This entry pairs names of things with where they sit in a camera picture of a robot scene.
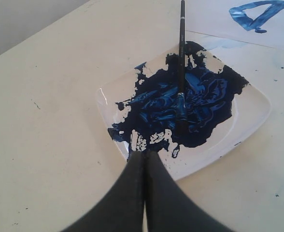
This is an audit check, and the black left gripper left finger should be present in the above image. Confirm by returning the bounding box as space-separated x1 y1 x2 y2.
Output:
63 152 145 232

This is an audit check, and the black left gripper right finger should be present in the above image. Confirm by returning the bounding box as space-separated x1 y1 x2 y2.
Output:
144 151 232 232

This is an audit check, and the black paintbrush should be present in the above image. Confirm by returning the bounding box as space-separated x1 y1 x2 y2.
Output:
175 0 188 136

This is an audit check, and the white paper sheet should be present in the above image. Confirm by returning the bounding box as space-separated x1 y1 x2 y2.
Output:
185 0 284 50

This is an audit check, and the white square paint plate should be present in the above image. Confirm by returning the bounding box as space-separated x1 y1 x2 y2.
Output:
96 41 270 180

